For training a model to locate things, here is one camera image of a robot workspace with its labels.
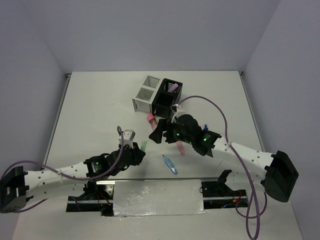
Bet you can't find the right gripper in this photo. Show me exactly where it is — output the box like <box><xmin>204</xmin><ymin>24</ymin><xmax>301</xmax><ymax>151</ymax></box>
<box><xmin>149</xmin><ymin>117</ymin><xmax>194</xmax><ymax>144</ymax></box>

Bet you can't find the green highlighter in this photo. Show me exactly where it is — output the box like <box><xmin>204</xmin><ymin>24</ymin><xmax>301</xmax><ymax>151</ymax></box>
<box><xmin>140</xmin><ymin>140</ymin><xmax>147</xmax><ymax>152</ymax></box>

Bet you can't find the blue highlighter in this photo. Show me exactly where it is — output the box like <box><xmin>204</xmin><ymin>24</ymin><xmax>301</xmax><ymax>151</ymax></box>
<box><xmin>162</xmin><ymin>154</ymin><xmax>178</xmax><ymax>175</ymax></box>

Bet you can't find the purple highlighter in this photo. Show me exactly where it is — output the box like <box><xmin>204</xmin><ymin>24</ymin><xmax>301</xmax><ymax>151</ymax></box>
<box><xmin>168</xmin><ymin>83</ymin><xmax>179</xmax><ymax>93</ymax></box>

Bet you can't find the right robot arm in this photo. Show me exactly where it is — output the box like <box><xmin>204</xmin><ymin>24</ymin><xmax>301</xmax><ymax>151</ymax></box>
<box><xmin>149</xmin><ymin>114</ymin><xmax>299</xmax><ymax>203</ymax></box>

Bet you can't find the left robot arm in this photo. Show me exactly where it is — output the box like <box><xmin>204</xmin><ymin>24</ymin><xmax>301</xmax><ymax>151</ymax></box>
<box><xmin>0</xmin><ymin>142</ymin><xmax>146</xmax><ymax>214</ymax></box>

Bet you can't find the pink-capped marker tube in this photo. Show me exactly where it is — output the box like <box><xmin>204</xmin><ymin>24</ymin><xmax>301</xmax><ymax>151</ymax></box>
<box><xmin>146</xmin><ymin>113</ymin><xmax>158</xmax><ymax>131</ymax></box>

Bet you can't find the pink highlighter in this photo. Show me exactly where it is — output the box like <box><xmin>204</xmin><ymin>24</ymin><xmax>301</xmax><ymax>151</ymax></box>
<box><xmin>176</xmin><ymin>141</ymin><xmax>186</xmax><ymax>157</ymax></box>

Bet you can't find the white slatted pen holder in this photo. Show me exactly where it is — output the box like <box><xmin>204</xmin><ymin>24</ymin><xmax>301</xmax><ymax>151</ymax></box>
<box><xmin>132</xmin><ymin>75</ymin><xmax>162</xmax><ymax>114</ymax></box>

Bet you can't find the black slatted pen holder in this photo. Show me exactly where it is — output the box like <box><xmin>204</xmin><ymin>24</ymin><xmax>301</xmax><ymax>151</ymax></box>
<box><xmin>152</xmin><ymin>78</ymin><xmax>183</xmax><ymax>119</ymax></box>

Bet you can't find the silver foil sheet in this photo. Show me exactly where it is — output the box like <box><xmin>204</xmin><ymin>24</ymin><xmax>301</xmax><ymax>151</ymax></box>
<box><xmin>113</xmin><ymin>179</ymin><xmax>204</xmax><ymax>217</ymax></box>

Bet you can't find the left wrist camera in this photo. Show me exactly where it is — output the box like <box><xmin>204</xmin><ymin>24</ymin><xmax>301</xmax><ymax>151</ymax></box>
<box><xmin>118</xmin><ymin>129</ymin><xmax>136</xmax><ymax>149</ymax></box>

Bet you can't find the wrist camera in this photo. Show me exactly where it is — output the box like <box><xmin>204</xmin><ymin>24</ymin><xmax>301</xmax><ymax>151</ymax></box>
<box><xmin>118</xmin><ymin>129</ymin><xmax>136</xmax><ymax>149</ymax></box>
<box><xmin>171</xmin><ymin>104</ymin><xmax>186</xmax><ymax>123</ymax></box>

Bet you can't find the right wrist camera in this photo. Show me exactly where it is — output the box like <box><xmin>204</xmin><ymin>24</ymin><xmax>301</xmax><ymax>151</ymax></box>
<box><xmin>171</xmin><ymin>104</ymin><xmax>186</xmax><ymax>123</ymax></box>

